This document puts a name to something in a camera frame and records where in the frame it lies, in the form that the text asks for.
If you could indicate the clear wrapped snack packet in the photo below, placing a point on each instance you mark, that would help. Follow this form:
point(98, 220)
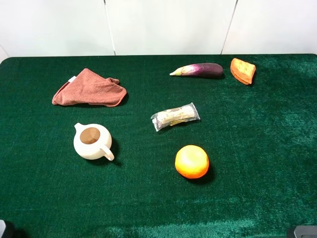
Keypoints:
point(171, 117)

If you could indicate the orange toy bread slice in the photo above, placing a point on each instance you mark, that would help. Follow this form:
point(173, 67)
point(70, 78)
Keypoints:
point(242, 71)

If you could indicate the green velvet table cloth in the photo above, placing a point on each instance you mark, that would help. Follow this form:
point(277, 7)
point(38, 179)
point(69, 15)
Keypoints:
point(261, 141)

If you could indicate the orange fruit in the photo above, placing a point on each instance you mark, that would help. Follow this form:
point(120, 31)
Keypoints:
point(192, 162)

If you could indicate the pink folded towel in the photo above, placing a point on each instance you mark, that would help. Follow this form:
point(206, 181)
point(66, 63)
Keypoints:
point(90, 88)

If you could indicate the white ceramic teapot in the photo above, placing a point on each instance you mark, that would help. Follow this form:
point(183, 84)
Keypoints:
point(92, 141)

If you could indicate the purple toy eggplant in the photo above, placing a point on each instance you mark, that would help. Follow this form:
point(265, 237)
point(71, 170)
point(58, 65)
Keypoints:
point(209, 70)

